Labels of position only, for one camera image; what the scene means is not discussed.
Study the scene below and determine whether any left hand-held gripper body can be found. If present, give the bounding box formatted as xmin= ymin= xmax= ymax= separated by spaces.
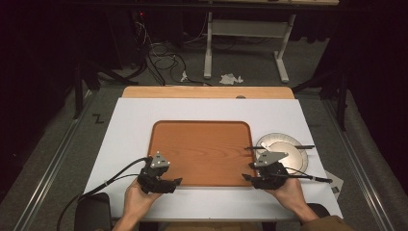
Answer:
xmin=137 ymin=151 xmax=171 ymax=194

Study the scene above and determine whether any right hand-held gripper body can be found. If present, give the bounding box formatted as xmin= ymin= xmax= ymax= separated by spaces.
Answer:
xmin=249 ymin=150 xmax=290 ymax=190

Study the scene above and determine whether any person's right hand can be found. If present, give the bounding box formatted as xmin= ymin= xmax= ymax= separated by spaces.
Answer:
xmin=266 ymin=177 xmax=310 ymax=218

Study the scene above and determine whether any person's left hand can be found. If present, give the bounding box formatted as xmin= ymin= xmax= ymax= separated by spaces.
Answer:
xmin=122 ymin=180 xmax=164 ymax=221

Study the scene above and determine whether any small silver round plate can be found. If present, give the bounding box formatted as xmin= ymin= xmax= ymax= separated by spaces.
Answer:
xmin=265 ymin=141 xmax=306 ymax=176

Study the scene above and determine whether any large silver round plate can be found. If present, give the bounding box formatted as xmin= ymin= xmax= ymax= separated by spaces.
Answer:
xmin=255 ymin=132 xmax=310 ymax=176

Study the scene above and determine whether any brown wooden tray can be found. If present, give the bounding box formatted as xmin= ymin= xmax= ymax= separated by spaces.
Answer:
xmin=147 ymin=119 xmax=258 ymax=188

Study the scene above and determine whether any long black stick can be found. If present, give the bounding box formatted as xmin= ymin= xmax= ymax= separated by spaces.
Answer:
xmin=244 ymin=144 xmax=317 ymax=151

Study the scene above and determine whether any black chair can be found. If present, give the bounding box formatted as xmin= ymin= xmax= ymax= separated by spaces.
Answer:
xmin=73 ymin=192 xmax=114 ymax=231
xmin=307 ymin=202 xmax=332 ymax=219

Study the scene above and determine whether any grey paper sheet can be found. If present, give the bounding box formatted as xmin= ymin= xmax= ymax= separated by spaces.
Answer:
xmin=324 ymin=169 xmax=344 ymax=200

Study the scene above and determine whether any person's brown sleeve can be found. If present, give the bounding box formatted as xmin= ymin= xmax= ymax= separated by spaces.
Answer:
xmin=300 ymin=215 xmax=354 ymax=231

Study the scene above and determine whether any white board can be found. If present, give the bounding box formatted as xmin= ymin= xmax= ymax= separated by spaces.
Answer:
xmin=83 ymin=97 xmax=344 ymax=222

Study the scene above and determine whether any light wooden table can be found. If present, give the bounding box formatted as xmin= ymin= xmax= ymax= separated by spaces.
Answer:
xmin=121 ymin=85 xmax=295 ymax=100

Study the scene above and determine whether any crumpled white paper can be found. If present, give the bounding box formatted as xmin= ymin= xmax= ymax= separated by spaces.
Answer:
xmin=218 ymin=72 xmax=244 ymax=87

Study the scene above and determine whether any black metal stand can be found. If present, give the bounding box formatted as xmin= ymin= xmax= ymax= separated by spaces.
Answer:
xmin=291 ymin=69 xmax=350 ymax=132
xmin=72 ymin=59 xmax=140 ymax=120

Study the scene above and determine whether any white metal stand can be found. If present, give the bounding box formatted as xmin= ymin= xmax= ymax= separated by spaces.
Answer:
xmin=203 ymin=12 xmax=297 ymax=85

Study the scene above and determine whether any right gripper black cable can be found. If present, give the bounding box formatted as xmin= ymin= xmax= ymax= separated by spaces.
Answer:
xmin=272 ymin=166 xmax=334 ymax=185

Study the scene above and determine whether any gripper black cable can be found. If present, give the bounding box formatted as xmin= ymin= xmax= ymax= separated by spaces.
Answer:
xmin=56 ymin=156 xmax=152 ymax=231
xmin=272 ymin=166 xmax=334 ymax=185

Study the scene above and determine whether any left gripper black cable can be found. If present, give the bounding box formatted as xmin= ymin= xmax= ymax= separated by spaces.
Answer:
xmin=56 ymin=156 xmax=152 ymax=231

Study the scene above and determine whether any metal floor rail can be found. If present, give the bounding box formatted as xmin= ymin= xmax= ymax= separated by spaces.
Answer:
xmin=12 ymin=91 xmax=99 ymax=231
xmin=322 ymin=98 xmax=396 ymax=231

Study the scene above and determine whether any bundle of floor cables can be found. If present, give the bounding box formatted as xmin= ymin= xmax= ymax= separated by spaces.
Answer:
xmin=133 ymin=13 xmax=214 ymax=88

